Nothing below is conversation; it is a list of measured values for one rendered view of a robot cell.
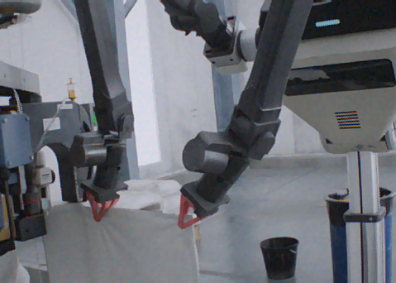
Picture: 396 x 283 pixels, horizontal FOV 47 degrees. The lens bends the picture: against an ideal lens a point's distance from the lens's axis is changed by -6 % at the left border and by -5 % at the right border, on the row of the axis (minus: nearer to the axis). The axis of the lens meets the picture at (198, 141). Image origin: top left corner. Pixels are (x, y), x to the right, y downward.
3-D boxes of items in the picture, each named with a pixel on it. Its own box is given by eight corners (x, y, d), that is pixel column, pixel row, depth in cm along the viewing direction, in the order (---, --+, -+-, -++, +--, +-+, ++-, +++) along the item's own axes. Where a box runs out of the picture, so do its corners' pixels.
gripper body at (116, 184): (78, 189, 107) (84, 159, 105) (107, 180, 115) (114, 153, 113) (98, 201, 104) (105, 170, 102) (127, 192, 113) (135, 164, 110)
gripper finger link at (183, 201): (162, 217, 94) (187, 184, 91) (181, 209, 101) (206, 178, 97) (184, 242, 92) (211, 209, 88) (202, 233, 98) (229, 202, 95)
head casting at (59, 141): (99, 197, 133) (88, 91, 131) (31, 216, 112) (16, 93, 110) (34, 194, 149) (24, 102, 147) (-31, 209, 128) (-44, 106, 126)
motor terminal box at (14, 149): (37, 174, 87) (30, 114, 86) (11, 183, 77) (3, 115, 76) (1, 177, 88) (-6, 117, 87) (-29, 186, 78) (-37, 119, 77)
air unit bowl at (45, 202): (54, 210, 112) (51, 184, 112) (45, 213, 109) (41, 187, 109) (46, 209, 114) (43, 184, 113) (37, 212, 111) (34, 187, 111)
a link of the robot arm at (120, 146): (132, 141, 106) (116, 131, 110) (109, 143, 101) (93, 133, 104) (126, 170, 108) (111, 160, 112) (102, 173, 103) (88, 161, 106)
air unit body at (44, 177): (60, 213, 113) (52, 150, 112) (45, 218, 109) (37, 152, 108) (49, 213, 115) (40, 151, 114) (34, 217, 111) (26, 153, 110)
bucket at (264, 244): (306, 270, 356) (304, 237, 354) (292, 283, 331) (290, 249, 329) (271, 266, 372) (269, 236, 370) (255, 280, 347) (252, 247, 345)
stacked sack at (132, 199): (165, 203, 428) (164, 187, 427) (116, 220, 373) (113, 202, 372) (130, 202, 451) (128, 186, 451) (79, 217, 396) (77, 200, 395)
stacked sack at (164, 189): (186, 192, 477) (184, 177, 476) (159, 201, 441) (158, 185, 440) (135, 191, 513) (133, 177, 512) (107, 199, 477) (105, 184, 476)
